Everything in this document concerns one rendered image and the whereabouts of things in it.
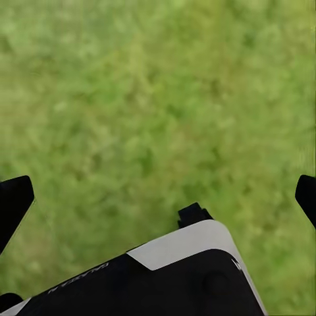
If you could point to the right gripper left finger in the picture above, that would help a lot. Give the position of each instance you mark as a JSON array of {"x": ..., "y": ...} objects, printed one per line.
[{"x": 16, "y": 196}]

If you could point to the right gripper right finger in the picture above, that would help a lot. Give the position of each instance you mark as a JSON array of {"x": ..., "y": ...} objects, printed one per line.
[{"x": 306, "y": 196}]

